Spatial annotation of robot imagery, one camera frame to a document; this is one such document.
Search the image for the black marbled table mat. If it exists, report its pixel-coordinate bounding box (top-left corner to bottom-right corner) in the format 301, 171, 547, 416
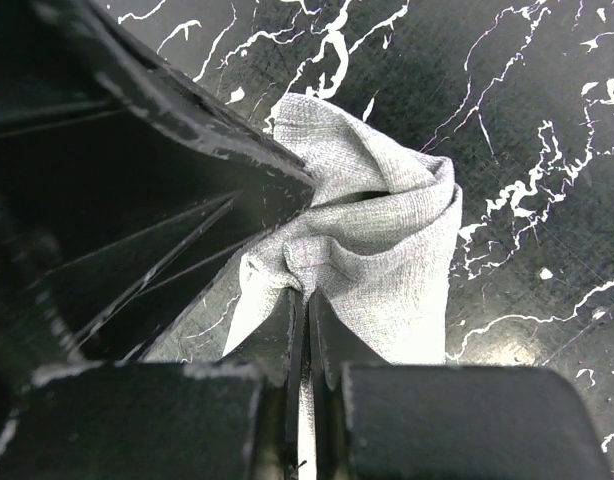
103, 1, 614, 474

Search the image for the grey cloth napkin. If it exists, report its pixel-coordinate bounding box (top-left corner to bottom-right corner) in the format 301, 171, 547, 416
225, 93, 462, 365

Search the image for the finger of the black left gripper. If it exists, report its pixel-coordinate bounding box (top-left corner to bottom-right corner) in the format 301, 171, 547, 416
0, 1, 314, 363

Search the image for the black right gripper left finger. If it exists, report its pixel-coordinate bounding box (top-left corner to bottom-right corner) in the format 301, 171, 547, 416
0, 289, 305, 479

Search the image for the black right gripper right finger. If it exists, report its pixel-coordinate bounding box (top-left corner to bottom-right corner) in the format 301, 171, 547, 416
308, 292, 611, 479

